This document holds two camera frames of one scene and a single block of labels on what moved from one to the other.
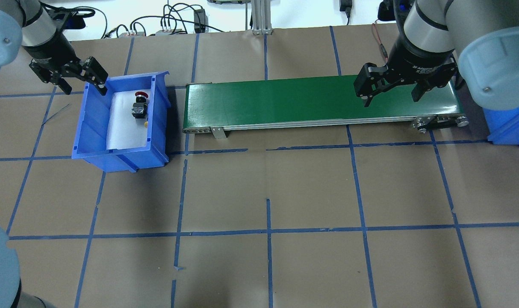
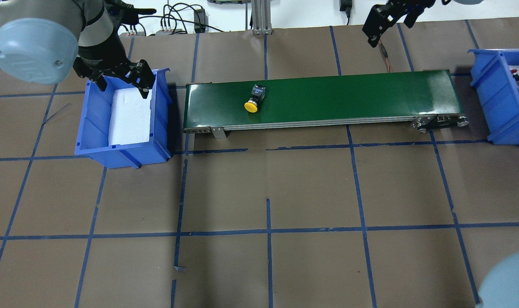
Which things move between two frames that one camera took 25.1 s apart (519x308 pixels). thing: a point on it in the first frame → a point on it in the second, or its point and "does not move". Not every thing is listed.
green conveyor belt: x=315 y=102 does not move
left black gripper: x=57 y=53 → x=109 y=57
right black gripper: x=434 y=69 → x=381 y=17
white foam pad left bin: x=124 y=131 does not move
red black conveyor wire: x=381 y=46 does not move
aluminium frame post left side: x=261 y=10 does not move
